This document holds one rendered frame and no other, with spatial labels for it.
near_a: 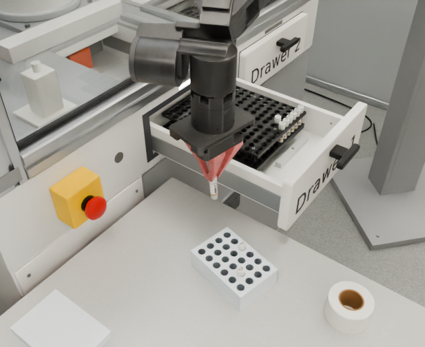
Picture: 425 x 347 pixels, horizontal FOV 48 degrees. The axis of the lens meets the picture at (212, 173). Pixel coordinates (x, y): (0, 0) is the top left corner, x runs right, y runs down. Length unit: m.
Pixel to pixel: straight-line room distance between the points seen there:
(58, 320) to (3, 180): 0.23
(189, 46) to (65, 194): 0.33
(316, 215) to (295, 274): 1.20
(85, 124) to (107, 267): 0.25
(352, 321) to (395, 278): 1.14
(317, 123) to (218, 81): 0.46
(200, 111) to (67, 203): 0.28
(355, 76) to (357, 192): 0.85
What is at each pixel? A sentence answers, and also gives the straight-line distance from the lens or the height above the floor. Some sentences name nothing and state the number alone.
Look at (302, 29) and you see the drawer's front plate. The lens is 1.32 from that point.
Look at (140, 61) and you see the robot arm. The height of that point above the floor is 1.15.
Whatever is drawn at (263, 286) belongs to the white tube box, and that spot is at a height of 0.78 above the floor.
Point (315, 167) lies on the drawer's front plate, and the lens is 0.81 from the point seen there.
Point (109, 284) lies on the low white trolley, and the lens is 0.84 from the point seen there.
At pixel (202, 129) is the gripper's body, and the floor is 1.07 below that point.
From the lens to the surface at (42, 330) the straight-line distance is 0.79.
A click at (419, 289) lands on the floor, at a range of 1.90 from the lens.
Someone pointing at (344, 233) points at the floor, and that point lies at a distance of 1.99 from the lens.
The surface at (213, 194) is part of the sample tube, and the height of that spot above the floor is 0.93.
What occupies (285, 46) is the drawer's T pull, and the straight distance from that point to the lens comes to 1.18.
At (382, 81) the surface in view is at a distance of 2.72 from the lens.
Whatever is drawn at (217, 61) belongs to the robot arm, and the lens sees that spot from 0.56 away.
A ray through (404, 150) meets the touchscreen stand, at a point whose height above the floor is 0.28.
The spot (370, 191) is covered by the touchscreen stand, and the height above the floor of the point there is 0.04.
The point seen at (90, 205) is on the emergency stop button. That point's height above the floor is 0.89.
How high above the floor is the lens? 1.42
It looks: 41 degrees down
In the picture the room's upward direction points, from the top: straight up
